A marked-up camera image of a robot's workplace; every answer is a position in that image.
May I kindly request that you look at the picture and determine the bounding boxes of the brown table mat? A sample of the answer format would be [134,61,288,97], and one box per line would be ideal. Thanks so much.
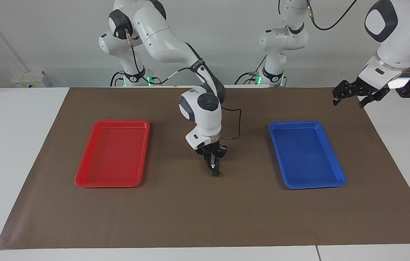
[0,87,410,250]

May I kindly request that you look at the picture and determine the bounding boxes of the curved black brake shoe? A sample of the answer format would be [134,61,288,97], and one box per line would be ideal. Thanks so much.
[208,159,222,178]

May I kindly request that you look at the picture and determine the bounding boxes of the red plastic tray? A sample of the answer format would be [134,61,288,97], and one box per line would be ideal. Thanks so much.
[75,120,150,188]

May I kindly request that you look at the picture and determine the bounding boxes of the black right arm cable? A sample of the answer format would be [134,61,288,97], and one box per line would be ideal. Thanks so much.
[127,31,242,140]

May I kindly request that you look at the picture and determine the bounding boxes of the black left base cable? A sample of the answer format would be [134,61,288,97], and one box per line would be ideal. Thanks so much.
[234,56,268,86]

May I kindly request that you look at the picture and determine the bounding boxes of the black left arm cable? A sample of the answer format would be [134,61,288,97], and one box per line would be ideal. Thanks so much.
[306,0,358,31]

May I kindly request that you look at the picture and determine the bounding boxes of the blue plastic tray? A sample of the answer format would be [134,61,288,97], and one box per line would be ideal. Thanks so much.
[268,121,347,190]

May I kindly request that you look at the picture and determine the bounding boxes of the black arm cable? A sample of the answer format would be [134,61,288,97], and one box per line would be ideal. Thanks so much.
[127,31,242,140]
[306,0,358,31]

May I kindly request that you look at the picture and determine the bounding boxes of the black right base cable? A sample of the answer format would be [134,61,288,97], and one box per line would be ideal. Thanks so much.
[110,71,126,87]

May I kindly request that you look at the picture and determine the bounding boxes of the black base cable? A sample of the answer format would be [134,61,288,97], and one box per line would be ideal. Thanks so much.
[234,56,268,86]
[110,71,126,87]

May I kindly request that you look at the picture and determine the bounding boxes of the white power strip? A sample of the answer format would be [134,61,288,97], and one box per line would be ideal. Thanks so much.
[11,70,51,88]

